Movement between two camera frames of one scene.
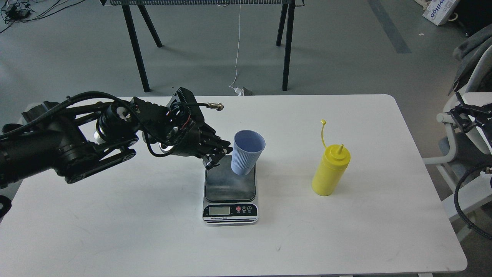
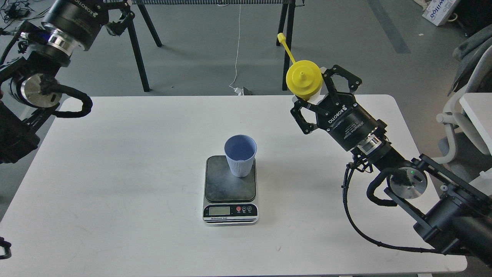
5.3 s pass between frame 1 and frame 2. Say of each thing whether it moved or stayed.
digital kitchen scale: stayed
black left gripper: moved
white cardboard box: stayed
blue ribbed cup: moved
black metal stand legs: stayed
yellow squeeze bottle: moved
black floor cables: stayed
